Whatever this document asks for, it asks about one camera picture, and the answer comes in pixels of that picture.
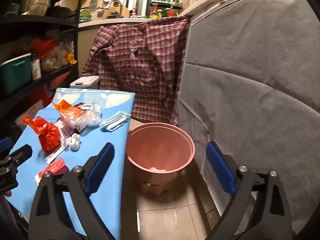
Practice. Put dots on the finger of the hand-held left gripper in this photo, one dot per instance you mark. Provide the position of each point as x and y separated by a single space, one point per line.
4 143
22 153

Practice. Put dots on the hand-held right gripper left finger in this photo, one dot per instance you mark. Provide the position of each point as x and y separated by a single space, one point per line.
100 166

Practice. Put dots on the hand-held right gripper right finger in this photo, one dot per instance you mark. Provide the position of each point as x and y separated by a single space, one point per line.
221 170

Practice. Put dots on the red and white packet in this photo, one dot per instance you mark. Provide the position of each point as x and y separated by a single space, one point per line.
53 156

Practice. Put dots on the red plastic bag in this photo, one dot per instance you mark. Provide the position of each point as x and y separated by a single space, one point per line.
48 135

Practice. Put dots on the white tissue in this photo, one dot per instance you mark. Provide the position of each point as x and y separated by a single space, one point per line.
74 142

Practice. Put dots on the small red box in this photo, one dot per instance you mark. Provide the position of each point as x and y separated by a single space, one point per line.
56 166

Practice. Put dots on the blue face mask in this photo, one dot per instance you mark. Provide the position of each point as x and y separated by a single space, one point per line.
113 122

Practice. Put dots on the clear straw wrappers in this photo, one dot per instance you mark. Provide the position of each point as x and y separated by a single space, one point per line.
65 132

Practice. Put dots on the clear plastic bag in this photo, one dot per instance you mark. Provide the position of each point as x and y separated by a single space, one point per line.
93 116

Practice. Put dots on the pink plastic bin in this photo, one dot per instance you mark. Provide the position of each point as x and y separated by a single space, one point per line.
160 152

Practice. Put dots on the orange snack packet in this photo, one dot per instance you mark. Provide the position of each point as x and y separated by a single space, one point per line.
67 111

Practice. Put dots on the blue printed tablecloth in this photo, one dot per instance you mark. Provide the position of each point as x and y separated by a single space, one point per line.
92 140

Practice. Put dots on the beige cardboard box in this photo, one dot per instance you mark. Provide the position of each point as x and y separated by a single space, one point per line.
30 112

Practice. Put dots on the red cardboard box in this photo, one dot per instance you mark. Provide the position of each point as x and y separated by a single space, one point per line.
45 95

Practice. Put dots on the green storage box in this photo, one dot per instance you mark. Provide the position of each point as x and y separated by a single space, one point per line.
15 75

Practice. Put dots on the white jar red label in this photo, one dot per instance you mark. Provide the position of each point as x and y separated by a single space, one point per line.
36 68

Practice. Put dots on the small white lidded bin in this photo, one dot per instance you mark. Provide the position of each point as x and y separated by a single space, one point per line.
83 81

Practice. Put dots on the grey cloth cover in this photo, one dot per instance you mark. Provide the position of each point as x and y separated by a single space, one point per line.
250 80

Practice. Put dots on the clear plastic bags bundle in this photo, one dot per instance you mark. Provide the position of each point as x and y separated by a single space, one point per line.
53 57

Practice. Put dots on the red plaid shirt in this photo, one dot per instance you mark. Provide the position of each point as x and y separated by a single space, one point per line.
140 75

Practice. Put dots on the orange plastic bag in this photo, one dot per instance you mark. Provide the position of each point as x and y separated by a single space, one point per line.
43 45

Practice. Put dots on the black metal shelf rack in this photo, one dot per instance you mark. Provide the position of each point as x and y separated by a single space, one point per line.
50 21

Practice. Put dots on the black pot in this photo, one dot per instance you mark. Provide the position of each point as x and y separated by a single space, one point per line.
58 12

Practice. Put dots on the green plates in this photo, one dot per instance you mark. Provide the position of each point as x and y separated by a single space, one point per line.
85 16

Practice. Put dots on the pink figurine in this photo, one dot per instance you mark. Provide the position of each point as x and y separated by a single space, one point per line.
134 13

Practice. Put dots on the wooden cutting board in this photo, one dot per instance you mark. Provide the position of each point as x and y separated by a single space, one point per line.
125 11

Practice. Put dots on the metal grater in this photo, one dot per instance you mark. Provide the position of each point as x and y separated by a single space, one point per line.
95 3

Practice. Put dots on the row of sauce bottles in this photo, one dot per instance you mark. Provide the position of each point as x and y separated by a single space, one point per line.
160 13

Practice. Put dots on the metal faucet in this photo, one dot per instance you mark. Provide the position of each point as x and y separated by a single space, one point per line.
115 0

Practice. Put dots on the wall shelf with cups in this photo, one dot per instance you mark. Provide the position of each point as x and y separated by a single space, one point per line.
165 3

